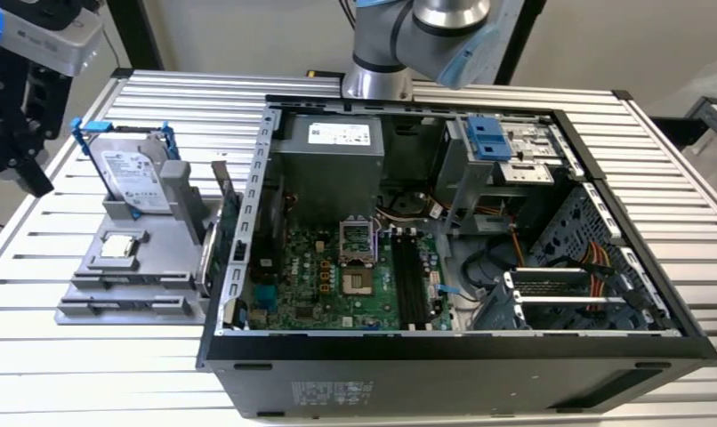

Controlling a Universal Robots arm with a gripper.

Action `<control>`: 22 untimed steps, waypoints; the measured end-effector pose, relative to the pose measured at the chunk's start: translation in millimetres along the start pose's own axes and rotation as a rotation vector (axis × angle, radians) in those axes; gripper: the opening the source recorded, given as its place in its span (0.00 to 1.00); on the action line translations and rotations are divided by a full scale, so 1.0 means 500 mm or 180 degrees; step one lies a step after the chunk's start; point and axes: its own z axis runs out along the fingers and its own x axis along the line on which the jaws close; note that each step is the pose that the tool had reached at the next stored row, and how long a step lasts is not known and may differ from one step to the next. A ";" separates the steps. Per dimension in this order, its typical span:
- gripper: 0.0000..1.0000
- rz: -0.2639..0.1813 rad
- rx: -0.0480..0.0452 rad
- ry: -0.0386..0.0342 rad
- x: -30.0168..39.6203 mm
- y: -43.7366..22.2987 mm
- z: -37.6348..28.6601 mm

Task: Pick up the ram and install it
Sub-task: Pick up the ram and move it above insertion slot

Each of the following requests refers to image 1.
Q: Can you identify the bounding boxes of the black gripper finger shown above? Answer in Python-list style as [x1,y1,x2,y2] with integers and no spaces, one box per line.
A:
[11,146,56,198]

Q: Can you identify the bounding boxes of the RAM stick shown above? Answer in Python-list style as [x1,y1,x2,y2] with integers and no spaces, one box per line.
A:
[59,301,188,313]
[72,274,194,286]

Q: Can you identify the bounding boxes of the black RAM slot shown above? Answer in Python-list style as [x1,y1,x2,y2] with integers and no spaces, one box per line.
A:
[391,226,423,331]
[405,226,437,331]

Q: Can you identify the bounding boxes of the hard disk in blue carrier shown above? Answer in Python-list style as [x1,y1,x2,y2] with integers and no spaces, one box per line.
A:
[69,117,182,222]

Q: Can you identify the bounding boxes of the silver CPU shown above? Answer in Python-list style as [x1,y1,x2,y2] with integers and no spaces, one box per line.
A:
[100,234,137,259]

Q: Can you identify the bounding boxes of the grey parts rack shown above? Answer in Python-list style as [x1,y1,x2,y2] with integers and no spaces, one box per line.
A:
[53,159,218,326]

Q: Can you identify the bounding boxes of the green graphics card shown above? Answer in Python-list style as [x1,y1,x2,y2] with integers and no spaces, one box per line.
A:
[195,159,244,300]

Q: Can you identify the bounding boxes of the grey power supply unit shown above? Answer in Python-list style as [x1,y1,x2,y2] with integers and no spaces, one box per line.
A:
[272,113,387,220]

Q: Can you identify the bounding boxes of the green motherboard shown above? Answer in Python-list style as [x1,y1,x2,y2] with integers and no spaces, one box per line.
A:
[242,222,458,333]

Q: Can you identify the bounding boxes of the metal socket cover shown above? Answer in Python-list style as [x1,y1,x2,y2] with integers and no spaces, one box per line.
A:
[338,215,376,264]

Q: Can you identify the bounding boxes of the CPU socket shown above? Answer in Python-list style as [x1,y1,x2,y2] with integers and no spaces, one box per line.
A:
[340,265,376,297]

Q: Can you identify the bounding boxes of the silver drive cage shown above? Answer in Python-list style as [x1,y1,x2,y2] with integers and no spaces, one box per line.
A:
[434,113,577,235]

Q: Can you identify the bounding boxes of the black open PC case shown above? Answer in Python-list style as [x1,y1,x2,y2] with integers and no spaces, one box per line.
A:
[195,93,717,419]

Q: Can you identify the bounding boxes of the blue plastic drive latch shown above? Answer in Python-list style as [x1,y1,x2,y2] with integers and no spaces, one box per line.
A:
[466,114,511,162]

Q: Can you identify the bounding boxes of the metal disk bay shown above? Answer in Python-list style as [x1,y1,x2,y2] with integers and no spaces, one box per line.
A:
[471,265,630,331]

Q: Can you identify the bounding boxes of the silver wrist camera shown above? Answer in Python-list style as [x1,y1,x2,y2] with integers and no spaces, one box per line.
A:
[1,0,105,77]

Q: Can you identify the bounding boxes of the black upright post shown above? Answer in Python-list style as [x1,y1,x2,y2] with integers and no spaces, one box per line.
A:
[493,0,547,85]
[105,0,166,72]

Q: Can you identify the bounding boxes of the multicoloured wire bundle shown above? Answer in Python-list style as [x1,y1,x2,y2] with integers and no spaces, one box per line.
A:
[374,186,453,223]

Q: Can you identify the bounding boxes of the black cable loop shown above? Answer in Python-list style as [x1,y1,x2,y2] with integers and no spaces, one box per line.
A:
[459,235,518,302]

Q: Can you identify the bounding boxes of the thin orange wire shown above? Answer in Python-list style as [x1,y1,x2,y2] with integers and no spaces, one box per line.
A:
[509,223,527,269]

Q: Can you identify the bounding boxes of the orange wire bundle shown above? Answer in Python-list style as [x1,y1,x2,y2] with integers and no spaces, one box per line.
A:
[574,241,615,308]

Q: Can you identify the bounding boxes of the metal frame table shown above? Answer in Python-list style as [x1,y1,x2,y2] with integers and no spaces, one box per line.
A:
[681,95,717,155]

